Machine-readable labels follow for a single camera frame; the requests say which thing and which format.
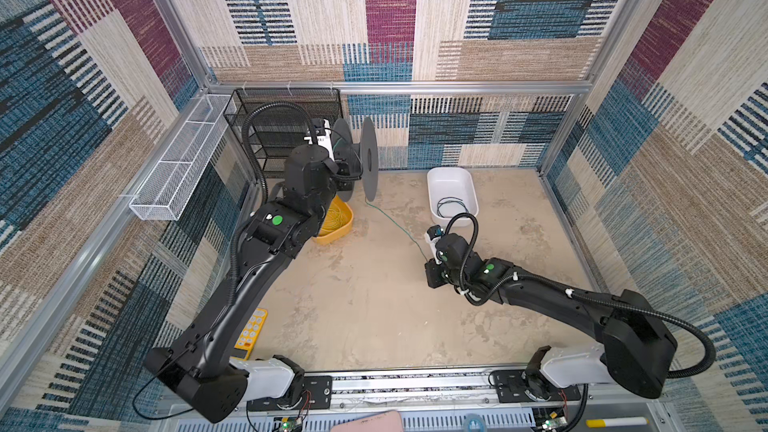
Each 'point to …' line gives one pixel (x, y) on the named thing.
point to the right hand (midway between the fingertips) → (428, 270)
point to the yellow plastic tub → (326, 238)
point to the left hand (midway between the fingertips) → (339, 147)
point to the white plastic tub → (452, 191)
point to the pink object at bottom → (387, 421)
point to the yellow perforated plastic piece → (250, 333)
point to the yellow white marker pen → (617, 422)
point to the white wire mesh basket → (167, 189)
